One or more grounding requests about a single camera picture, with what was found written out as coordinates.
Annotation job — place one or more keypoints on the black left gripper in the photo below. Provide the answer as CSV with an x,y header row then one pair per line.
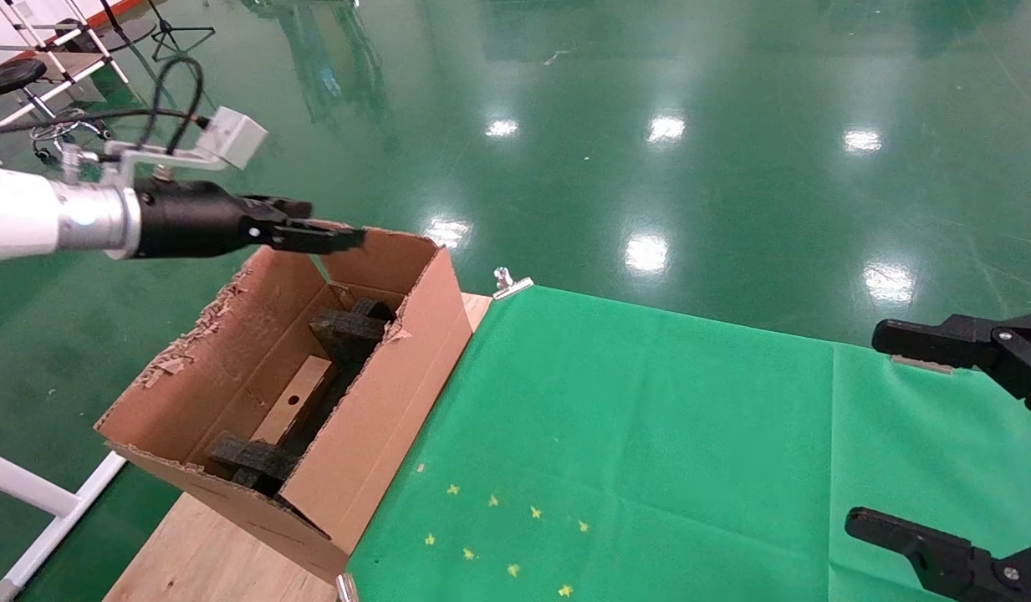
x,y
189,221

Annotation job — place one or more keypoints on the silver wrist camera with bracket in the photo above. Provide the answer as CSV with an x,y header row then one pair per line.
x,y
231,138

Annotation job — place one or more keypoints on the white metal frame desk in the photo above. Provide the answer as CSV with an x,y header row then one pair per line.
x,y
80,38

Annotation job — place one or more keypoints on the small taped cardboard box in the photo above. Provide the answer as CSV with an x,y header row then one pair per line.
x,y
293,401

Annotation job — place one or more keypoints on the white metal stand frame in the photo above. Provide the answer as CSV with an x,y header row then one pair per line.
x,y
55,510

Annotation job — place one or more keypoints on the black tripod microphone stand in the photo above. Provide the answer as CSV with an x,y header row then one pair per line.
x,y
174,38

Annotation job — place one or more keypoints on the large open cardboard carton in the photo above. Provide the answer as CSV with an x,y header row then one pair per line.
x,y
373,418

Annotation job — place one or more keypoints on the black round stool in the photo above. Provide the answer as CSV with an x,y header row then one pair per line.
x,y
13,75

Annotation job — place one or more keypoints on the black curved pole stand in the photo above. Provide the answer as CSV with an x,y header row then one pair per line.
x,y
126,32

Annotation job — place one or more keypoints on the green table cloth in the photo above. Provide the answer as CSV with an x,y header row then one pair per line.
x,y
691,451

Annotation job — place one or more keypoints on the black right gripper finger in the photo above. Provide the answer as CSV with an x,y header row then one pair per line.
x,y
941,560
983,343

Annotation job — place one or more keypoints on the black foam block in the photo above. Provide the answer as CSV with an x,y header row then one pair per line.
x,y
348,330
256,460

